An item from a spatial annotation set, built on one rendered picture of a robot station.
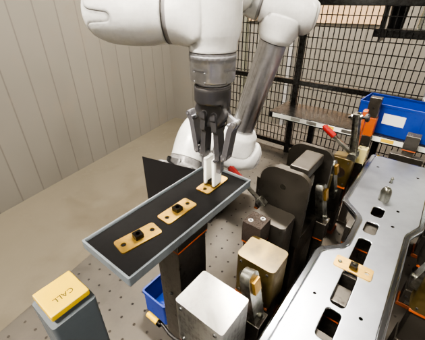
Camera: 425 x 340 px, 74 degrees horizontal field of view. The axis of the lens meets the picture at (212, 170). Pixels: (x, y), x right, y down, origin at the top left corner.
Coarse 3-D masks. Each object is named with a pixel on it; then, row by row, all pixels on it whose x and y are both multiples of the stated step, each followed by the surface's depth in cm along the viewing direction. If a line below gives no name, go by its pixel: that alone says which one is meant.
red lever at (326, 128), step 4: (324, 128) 104; (328, 128) 104; (328, 132) 104; (332, 132) 103; (332, 136) 104; (336, 136) 103; (336, 140) 104; (340, 140) 103; (340, 144) 103; (344, 144) 103; (344, 148) 103; (348, 148) 102; (348, 152) 103
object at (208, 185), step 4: (208, 180) 68; (224, 180) 70; (204, 184) 68; (208, 184) 68; (220, 184) 68; (196, 188) 67; (200, 188) 67; (204, 188) 67; (208, 188) 67; (212, 188) 67; (216, 188) 67; (204, 192) 65; (208, 192) 65
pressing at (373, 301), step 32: (384, 160) 112; (352, 192) 93; (416, 192) 93; (384, 224) 80; (416, 224) 80; (320, 256) 70; (384, 256) 70; (320, 288) 62; (384, 288) 62; (288, 320) 56; (352, 320) 56; (384, 320) 56
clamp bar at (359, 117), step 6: (354, 114) 95; (360, 114) 97; (354, 120) 96; (360, 120) 97; (366, 120) 94; (354, 126) 97; (360, 126) 99; (354, 132) 98; (354, 138) 98; (354, 144) 99; (354, 150) 100
